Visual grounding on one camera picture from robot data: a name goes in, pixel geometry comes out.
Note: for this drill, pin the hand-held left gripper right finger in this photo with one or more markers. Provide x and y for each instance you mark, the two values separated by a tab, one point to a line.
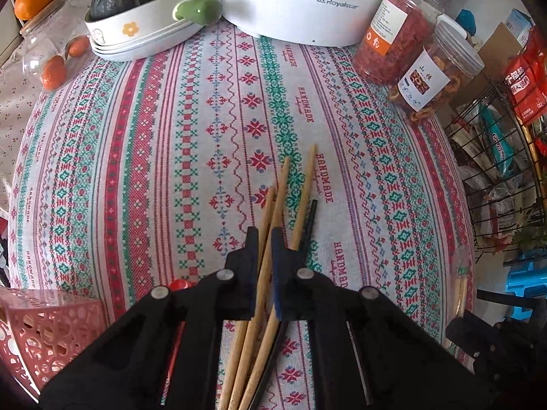
278	282

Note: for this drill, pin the light wooden chopstick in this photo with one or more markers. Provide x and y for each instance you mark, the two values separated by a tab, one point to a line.
280	196

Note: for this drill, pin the plastic jar of red flakes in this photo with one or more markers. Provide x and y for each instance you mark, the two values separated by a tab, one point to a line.
397	47

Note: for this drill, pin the stacked white plates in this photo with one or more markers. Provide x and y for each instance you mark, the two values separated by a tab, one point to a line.
141	53

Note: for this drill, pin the leafy green vegetables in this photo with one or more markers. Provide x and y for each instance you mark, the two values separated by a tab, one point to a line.
534	235

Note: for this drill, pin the small tangerine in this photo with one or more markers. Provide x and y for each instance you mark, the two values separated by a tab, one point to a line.
79	46
54	72

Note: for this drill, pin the white electric cooking pot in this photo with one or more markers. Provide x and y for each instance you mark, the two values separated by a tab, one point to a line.
277	13

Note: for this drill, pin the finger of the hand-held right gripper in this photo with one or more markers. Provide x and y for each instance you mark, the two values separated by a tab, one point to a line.
468	331

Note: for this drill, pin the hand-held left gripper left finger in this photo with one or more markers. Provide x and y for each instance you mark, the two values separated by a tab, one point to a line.
252	282

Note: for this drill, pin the small-floral white tablecloth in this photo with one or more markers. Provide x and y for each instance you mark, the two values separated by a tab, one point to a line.
10	106

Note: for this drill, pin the teal packet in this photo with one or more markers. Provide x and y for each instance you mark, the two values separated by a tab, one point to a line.
498	145

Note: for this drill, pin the plastic-wrapped disposable chopstick pair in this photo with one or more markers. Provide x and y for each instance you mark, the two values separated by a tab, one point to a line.
462	290

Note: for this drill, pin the pile of chopsticks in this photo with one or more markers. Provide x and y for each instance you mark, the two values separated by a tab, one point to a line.
306	188

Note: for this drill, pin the blue white carton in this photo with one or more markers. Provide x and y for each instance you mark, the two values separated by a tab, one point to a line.
519	23

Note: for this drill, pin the glass jar with wooden lid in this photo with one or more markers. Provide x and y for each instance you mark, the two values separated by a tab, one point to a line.
38	42

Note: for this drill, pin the blue plastic stool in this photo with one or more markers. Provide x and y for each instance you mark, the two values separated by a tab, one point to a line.
530	277

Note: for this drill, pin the black chopstick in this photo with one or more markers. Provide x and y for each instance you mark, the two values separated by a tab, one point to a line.
310	222

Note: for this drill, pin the red plastic spoon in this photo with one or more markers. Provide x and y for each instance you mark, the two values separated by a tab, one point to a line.
179	285

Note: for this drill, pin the plastic jar of dried slices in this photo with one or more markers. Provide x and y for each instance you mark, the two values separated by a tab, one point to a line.
436	72

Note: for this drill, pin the red snack packets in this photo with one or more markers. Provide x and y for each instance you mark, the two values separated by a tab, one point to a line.
525	85

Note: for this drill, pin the pink plastic basket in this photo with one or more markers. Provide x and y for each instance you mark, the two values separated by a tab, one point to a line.
51	333

